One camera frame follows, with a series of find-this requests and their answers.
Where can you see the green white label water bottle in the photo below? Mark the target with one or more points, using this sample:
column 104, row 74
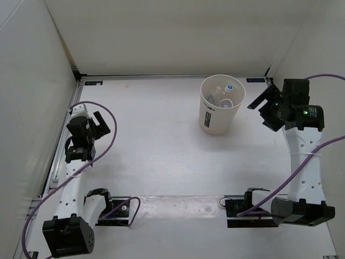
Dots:
column 214, row 96

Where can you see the cream plastic bin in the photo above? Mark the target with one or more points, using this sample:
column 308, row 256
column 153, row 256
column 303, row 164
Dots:
column 213, row 119

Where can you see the blue corner sticker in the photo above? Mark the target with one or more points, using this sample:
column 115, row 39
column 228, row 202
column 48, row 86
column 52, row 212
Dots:
column 93, row 83
column 255, row 80

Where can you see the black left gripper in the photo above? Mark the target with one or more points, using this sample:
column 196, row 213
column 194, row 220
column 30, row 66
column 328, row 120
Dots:
column 102, row 129

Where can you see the blue corner sticker left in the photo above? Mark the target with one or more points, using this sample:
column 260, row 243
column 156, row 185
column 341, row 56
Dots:
column 93, row 83

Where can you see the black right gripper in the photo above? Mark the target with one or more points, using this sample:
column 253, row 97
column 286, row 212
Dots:
column 273, row 123

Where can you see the clear unlabelled plastic bottle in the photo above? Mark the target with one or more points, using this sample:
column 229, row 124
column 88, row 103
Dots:
column 228, row 89

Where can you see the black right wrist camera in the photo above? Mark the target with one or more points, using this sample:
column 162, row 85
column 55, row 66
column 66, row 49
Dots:
column 296, row 91

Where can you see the aluminium table edge rail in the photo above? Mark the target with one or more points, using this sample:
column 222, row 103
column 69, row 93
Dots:
column 53, row 172

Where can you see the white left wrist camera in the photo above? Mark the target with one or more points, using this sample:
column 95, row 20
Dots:
column 79, row 110

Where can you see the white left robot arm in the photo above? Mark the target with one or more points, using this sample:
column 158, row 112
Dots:
column 70, row 231

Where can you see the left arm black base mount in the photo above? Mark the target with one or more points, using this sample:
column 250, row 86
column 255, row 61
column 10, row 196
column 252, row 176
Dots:
column 118, row 218

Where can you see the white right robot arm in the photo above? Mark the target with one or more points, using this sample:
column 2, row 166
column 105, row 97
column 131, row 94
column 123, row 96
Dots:
column 300, row 200

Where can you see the blue corner sticker right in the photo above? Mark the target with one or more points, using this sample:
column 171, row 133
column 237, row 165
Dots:
column 255, row 80

